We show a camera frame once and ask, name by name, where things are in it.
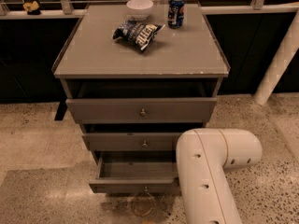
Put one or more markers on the grey drawer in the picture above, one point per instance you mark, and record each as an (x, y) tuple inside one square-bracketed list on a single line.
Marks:
[(136, 171), (130, 141), (141, 110)]

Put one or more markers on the white diagonal pipe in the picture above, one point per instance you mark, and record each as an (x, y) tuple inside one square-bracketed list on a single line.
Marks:
[(280, 62)]

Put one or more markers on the yellow object on ledge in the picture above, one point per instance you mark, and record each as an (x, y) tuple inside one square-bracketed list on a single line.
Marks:
[(32, 8)]

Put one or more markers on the grey middle drawer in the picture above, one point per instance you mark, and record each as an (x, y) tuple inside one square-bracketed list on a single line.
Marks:
[(130, 141)]

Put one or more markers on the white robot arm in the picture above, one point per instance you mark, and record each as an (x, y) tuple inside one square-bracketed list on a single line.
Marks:
[(203, 157)]

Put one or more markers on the blue soda can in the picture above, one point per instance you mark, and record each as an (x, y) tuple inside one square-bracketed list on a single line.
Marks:
[(175, 13)]

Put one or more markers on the grey bottom drawer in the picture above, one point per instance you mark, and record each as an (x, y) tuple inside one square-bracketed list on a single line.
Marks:
[(136, 171)]

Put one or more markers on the grey top drawer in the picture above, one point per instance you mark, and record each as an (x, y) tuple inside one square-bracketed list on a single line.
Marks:
[(141, 110)]

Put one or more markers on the blue chip bag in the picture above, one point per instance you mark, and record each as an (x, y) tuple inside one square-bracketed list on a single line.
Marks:
[(137, 33)]

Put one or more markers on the grey drawer cabinet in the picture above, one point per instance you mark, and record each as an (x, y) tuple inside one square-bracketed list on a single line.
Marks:
[(179, 63)]

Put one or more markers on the white bowl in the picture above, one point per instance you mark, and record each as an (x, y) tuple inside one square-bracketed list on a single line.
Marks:
[(139, 9)]

